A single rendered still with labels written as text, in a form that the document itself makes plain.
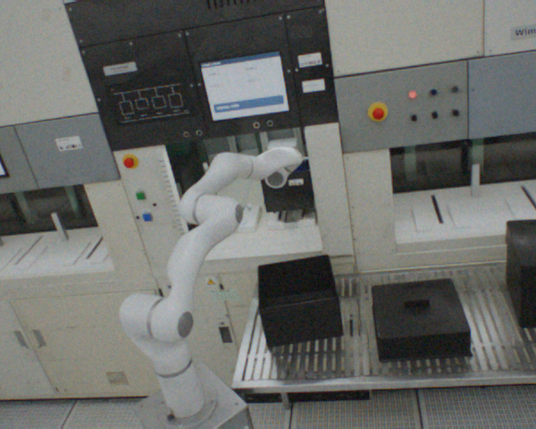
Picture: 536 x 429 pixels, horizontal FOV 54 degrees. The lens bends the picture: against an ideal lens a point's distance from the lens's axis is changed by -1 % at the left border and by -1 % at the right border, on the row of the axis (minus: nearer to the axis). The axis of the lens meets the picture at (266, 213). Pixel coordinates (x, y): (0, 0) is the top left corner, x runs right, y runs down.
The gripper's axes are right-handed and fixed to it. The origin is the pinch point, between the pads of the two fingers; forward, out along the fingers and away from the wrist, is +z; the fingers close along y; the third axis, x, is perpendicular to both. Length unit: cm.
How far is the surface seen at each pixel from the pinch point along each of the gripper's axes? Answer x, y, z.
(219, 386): -46, -20, -91
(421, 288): -35, 49, -59
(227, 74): 41, -10, -31
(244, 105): 29.8, -6.6, -30.5
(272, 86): 35.1, 4.8, -30.5
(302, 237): -34.5, 4.6, -18.4
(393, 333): -35, 38, -82
